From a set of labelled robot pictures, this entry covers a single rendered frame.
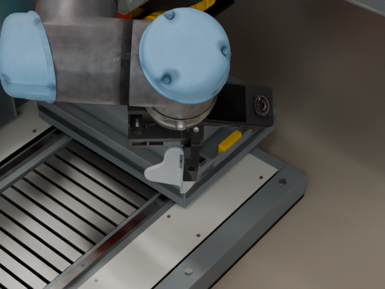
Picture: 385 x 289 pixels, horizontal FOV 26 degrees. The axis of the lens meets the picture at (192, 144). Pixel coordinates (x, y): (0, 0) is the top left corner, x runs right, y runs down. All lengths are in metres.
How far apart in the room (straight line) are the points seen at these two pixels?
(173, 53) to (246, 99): 0.23
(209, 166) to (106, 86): 1.26
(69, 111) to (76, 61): 1.44
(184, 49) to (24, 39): 0.13
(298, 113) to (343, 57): 0.30
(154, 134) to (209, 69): 0.22
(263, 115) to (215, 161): 1.06
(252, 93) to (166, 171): 0.14
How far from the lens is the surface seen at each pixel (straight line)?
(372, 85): 2.48
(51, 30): 0.71
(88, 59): 0.70
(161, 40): 0.68
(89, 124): 2.09
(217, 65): 0.68
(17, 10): 1.76
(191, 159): 0.91
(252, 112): 0.89
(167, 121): 0.80
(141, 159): 1.96
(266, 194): 2.01
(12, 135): 2.20
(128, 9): 1.66
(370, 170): 2.22
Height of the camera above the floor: 1.53
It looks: 43 degrees down
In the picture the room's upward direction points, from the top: straight up
